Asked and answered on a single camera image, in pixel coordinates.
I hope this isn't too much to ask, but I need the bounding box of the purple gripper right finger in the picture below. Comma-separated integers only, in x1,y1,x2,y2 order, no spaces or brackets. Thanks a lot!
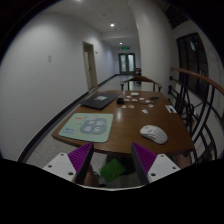
131,142,181,186

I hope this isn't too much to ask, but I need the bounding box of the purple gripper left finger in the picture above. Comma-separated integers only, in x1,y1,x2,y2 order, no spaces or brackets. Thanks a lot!
43,142,95,185

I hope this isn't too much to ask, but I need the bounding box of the white computer mouse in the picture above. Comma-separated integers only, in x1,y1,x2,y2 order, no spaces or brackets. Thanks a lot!
140,125,168,144

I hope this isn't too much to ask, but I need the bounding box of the light green mouse pad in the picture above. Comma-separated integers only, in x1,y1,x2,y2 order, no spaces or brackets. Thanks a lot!
59,113,114,143

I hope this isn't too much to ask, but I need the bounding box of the green object under table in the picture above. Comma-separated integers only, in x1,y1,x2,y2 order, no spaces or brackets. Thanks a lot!
99,159,126,182

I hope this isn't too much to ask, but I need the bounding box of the white leaflet on table edge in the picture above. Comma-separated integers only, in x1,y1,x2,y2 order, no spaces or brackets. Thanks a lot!
165,105,177,113

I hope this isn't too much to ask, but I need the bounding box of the black closed laptop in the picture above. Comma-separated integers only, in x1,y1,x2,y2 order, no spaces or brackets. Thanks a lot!
81,92,119,110

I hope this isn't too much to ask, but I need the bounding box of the black small gadget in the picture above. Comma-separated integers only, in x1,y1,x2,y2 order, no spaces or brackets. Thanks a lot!
150,96,160,101

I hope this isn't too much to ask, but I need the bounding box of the small black box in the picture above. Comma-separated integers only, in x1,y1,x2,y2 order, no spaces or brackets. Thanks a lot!
116,97,124,105

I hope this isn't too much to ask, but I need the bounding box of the white card on table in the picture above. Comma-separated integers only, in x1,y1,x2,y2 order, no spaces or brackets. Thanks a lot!
131,92,139,96

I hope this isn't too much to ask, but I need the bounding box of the wooden armchair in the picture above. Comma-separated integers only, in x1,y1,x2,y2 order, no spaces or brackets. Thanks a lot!
120,76,162,92

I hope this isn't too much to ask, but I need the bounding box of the glass double door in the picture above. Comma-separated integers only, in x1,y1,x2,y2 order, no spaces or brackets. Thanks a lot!
118,53,135,74

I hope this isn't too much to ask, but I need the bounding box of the wooden stair handrail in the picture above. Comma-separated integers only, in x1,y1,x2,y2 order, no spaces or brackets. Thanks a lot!
170,67,224,96

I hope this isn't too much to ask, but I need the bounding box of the side doorway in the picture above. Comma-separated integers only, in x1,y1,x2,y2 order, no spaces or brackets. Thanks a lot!
83,42,98,89

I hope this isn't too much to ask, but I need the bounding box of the dark window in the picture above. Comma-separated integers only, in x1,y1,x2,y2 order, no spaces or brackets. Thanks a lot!
177,33,209,99

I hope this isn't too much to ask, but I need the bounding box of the green exit sign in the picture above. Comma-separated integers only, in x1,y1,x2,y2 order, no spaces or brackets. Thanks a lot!
122,46,130,50

